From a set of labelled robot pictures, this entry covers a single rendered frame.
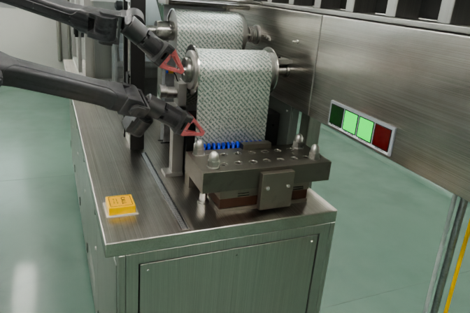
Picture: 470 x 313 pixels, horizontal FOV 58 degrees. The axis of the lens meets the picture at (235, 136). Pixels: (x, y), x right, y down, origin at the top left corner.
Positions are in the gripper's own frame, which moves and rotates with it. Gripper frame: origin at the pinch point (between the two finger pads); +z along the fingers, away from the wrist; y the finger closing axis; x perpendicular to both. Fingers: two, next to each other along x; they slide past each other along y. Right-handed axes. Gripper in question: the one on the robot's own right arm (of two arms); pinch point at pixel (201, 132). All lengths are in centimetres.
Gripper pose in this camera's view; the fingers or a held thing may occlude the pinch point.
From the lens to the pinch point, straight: 129.1
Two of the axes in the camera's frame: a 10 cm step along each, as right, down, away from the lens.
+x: 5.3, -8.4, -0.9
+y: 3.9, 3.3, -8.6
